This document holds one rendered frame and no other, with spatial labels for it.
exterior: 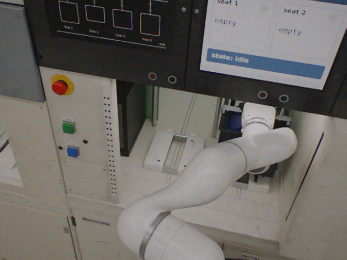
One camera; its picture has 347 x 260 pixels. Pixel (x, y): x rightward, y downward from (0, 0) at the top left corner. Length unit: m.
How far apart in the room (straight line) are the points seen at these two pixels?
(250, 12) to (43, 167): 0.86
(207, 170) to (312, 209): 0.48
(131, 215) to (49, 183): 0.70
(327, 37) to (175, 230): 0.49
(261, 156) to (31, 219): 1.02
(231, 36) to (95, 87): 0.39
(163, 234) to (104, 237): 0.85
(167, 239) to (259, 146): 0.36
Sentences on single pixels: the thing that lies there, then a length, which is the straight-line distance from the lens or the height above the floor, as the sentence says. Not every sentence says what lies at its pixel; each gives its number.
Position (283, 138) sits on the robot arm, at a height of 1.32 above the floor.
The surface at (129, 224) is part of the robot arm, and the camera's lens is 0.70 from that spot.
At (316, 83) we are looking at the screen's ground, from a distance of 0.87.
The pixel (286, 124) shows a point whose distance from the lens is 1.30.
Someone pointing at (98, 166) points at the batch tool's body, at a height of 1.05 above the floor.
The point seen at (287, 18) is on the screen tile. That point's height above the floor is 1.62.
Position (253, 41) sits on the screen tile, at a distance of 0.82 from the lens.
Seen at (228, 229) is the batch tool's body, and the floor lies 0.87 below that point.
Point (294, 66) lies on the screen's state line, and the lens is 0.85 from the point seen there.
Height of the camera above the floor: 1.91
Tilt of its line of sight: 41 degrees down
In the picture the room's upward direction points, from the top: 4 degrees clockwise
